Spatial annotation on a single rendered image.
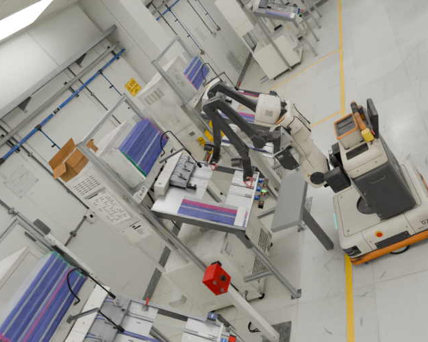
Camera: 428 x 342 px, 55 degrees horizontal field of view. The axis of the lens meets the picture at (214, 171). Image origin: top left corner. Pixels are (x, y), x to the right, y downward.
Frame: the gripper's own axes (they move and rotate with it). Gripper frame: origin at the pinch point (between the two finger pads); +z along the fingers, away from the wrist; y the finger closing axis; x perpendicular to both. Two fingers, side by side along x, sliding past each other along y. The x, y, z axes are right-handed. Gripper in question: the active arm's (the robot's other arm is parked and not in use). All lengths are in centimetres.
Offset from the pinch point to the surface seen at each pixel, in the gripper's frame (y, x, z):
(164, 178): 20.1, -34.4, 7.3
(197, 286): 49, 7, 90
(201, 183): 7.4, -7.5, 14.3
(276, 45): -450, 8, 65
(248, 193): 7.0, 31.4, 12.7
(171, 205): 39.7, -22.1, 14.7
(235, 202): 21.2, 23.2, 13.0
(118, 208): 50, -60, 20
